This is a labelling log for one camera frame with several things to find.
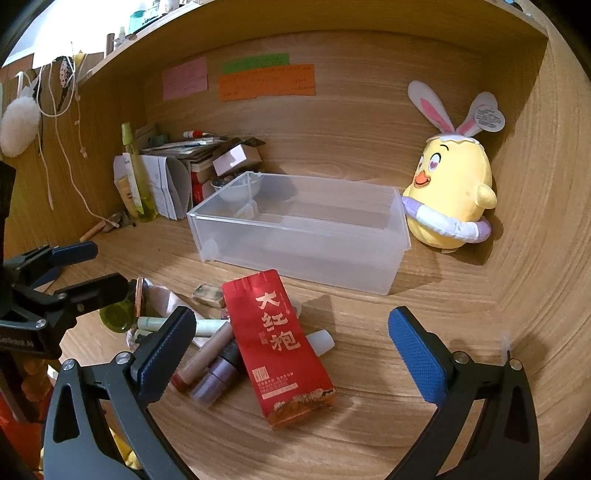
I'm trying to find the pink paper note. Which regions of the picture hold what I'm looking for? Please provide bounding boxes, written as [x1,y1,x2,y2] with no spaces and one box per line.
[161,56,209,101]

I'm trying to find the black patterned strap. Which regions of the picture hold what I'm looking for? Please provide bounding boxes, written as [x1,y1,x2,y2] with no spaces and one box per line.
[58,55,77,88]

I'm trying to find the white folded papers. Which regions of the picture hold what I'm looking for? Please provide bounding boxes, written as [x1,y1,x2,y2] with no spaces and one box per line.
[114,154,194,220]

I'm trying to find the yellow chick plush toy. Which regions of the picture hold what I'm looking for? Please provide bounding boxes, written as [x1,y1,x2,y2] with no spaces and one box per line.
[401,80,507,252]

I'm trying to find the wooden handled tool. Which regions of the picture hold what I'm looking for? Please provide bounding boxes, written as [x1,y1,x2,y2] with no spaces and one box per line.
[79,220,109,243]

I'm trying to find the yellow soft object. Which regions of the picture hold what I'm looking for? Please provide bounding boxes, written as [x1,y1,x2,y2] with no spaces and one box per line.
[108,429,144,472]

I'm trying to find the red tea packet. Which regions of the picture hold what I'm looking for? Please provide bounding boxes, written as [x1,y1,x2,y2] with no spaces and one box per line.
[222,268,335,431]

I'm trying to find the orange cloth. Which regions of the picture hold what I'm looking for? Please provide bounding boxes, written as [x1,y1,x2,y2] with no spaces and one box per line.
[0,360,47,444]

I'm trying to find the cream bottle with orange label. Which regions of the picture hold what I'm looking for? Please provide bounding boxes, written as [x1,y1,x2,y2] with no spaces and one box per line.
[115,175,139,220]

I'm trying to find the mint green lip balm tube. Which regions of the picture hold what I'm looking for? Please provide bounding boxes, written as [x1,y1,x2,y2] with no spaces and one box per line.
[136,315,230,337]

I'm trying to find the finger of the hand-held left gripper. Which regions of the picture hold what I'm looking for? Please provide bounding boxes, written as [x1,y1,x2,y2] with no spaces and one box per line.
[4,242,99,292]
[28,272,131,330]

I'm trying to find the white bowl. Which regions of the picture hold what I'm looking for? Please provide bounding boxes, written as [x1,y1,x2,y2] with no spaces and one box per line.
[211,173,262,204]

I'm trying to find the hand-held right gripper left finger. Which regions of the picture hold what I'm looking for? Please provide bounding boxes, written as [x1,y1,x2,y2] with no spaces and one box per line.
[41,305,198,480]

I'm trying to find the small white cardboard box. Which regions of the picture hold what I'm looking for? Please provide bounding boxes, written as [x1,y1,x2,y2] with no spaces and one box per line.
[212,143,264,177]

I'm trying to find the stack of books and papers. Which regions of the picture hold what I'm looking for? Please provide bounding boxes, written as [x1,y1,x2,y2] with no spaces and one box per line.
[134,122,266,176]

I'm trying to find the white cord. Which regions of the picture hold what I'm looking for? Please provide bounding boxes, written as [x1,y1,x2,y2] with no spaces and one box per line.
[34,41,116,227]

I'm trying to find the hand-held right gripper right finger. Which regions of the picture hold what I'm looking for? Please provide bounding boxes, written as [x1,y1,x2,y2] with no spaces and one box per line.
[385,305,541,480]

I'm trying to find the yellow-green spray bottle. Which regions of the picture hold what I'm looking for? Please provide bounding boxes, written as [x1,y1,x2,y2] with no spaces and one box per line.
[121,122,158,223]

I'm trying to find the red box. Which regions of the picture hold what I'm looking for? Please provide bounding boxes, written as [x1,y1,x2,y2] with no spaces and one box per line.
[190,171,218,206]

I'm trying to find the pink squeeze tube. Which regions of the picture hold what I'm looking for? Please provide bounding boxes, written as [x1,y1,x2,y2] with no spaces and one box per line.
[141,278,185,319]

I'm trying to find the green paper note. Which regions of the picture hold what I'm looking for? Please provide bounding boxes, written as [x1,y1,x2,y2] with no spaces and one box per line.
[221,53,291,75]

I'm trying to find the orange paper note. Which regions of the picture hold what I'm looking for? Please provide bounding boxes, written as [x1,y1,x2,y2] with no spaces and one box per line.
[218,64,317,102]

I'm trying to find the clear plastic storage bin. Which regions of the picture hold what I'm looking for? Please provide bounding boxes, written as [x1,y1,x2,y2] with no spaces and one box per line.
[187,171,413,296]

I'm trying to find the white fluffy pompom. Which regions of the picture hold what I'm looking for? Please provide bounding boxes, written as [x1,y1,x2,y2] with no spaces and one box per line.
[0,96,38,158]

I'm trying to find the dark green glass bottle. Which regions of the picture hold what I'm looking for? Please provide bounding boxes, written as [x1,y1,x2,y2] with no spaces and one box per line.
[99,298,139,334]

